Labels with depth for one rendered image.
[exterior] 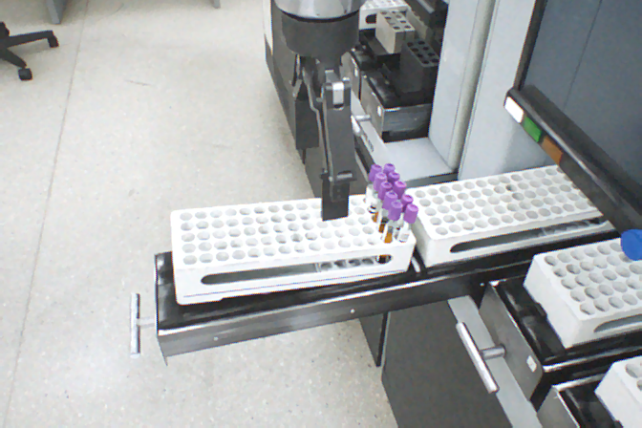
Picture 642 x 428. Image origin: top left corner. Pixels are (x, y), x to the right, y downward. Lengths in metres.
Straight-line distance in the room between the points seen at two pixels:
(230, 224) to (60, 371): 1.11
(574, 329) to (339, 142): 0.35
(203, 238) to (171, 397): 0.95
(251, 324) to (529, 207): 0.40
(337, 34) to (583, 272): 0.41
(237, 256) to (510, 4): 0.48
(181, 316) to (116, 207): 1.46
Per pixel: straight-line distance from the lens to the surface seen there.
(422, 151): 1.06
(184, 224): 0.69
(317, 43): 0.51
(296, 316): 0.71
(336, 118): 0.51
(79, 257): 1.99
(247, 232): 0.69
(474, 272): 0.76
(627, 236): 0.61
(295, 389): 1.56
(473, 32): 0.89
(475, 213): 0.76
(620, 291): 0.74
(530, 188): 0.82
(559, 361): 0.71
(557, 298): 0.70
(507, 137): 0.83
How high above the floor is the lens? 1.36
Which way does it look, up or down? 41 degrees down
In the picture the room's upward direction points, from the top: straight up
